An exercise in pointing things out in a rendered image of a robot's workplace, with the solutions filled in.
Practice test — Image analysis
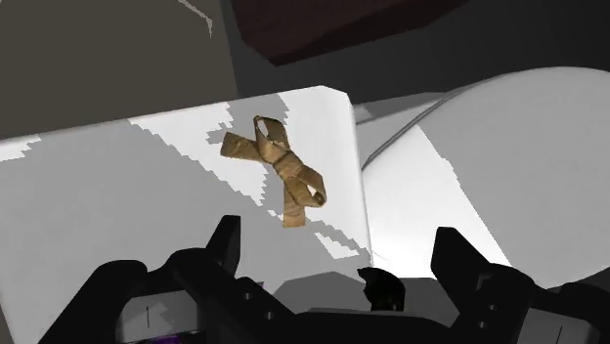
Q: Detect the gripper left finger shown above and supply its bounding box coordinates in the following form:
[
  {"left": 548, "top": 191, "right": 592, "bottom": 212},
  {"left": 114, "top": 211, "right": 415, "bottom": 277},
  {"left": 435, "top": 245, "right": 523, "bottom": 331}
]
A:
[{"left": 37, "top": 215, "right": 297, "bottom": 344}]

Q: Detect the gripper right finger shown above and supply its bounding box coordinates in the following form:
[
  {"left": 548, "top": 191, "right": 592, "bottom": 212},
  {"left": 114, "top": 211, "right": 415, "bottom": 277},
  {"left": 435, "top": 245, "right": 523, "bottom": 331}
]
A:
[{"left": 430, "top": 227, "right": 610, "bottom": 344}]

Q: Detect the brown ribbon bow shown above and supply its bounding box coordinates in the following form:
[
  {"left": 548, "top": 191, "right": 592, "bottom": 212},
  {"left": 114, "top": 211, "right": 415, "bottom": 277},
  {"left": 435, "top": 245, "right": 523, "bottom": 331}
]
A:
[{"left": 220, "top": 114, "right": 328, "bottom": 229}]

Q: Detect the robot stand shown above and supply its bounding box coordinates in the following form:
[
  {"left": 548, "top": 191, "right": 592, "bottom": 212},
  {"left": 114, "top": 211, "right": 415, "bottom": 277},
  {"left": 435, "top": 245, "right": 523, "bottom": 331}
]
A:
[{"left": 230, "top": 0, "right": 470, "bottom": 66}]

